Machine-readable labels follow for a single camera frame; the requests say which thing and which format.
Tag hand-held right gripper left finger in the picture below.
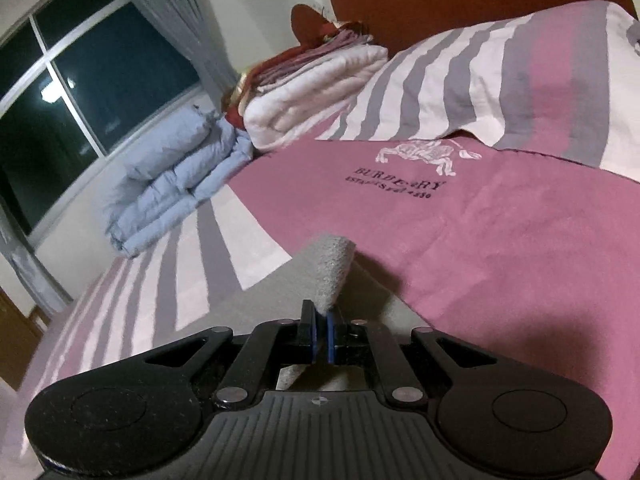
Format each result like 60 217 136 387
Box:
144 300 322 409

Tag red folded blanket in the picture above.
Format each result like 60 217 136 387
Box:
222 19 373 130

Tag pink grey striped bed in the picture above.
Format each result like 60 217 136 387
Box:
0 132 640 480

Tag mauve folded cloth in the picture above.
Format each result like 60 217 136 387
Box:
257 31 375 92

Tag window with white frame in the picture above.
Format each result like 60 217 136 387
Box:
0 0 207 237

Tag brown wooden door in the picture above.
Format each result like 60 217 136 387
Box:
0 287 47 392

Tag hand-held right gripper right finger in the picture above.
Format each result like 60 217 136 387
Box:
326 307 497 405

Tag grey pants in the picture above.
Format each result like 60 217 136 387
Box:
210 232 437 393

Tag white folded quilt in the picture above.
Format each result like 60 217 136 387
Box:
240 44 391 152

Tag striped pillow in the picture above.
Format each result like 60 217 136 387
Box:
315 1 640 182

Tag grey curtain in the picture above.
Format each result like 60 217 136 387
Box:
0 200 77 322
104 0 240 107

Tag light blue folded duvet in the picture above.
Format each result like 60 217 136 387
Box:
104 102 257 259

